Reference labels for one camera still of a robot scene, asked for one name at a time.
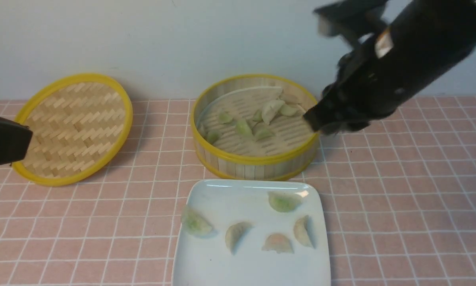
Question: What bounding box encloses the pale dumpling in steamer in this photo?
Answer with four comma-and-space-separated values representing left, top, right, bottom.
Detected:
261, 99, 285, 125

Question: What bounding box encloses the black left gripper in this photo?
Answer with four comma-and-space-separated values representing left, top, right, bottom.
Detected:
0, 117, 33, 165

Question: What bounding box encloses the pinkish dumpling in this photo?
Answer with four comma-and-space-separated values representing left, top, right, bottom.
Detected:
261, 232, 294, 253

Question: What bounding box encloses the white square plate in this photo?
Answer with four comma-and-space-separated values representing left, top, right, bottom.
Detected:
171, 179, 332, 286

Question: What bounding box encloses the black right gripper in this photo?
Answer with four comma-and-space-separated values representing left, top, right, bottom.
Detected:
303, 52, 401, 135

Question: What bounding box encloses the green dumpling steamer left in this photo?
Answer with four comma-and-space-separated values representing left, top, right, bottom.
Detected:
217, 111, 234, 125

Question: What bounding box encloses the woven bamboo steamer lid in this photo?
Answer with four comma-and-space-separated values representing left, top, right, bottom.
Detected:
12, 73, 134, 187

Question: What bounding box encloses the pale beige dumpling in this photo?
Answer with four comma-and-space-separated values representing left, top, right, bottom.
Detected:
225, 221, 253, 255

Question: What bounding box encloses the green dumpling plate top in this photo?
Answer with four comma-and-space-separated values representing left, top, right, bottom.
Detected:
268, 191, 303, 213

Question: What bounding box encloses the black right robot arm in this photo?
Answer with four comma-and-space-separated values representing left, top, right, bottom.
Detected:
303, 0, 476, 135

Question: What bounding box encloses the light green dumpling in steamer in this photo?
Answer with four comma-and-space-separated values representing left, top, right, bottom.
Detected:
252, 122, 275, 142

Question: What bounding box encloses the yellowish dumpling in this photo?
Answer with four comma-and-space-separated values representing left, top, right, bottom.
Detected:
293, 215, 314, 248

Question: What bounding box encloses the bamboo steamer basket yellow rim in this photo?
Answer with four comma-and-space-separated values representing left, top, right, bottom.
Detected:
189, 74, 320, 181

